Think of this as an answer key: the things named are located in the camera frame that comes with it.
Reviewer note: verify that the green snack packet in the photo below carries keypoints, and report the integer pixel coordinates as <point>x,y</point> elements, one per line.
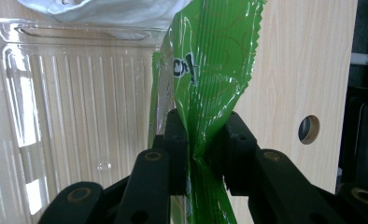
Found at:
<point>210,62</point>

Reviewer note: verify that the clear plastic tray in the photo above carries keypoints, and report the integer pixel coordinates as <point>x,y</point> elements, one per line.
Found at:
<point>79,109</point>

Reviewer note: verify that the white tote bag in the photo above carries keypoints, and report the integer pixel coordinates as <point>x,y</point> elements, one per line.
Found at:
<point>110,12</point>

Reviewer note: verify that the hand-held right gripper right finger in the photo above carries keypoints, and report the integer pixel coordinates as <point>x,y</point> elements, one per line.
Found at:
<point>266,180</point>

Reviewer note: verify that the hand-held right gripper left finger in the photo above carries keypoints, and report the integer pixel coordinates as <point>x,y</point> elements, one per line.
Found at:
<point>176,155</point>

